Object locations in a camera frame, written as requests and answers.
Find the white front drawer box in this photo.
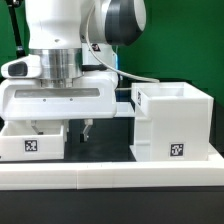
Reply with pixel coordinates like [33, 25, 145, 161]
[0, 121, 68, 161]

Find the white marker tag plate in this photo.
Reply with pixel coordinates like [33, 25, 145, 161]
[116, 102, 135, 118]

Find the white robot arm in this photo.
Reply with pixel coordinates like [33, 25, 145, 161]
[0, 0, 146, 139]

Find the grey hanging cable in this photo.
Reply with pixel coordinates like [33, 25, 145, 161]
[83, 6, 161, 92]

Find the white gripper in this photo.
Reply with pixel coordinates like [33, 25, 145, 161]
[0, 55, 118, 142]

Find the white drawer cabinet frame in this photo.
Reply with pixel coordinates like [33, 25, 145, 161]
[131, 82, 213, 162]

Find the white L-shaped boundary fence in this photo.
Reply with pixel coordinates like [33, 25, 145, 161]
[0, 147, 224, 190]

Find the black camera stand pole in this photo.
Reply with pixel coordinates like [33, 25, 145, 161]
[6, 0, 25, 58]

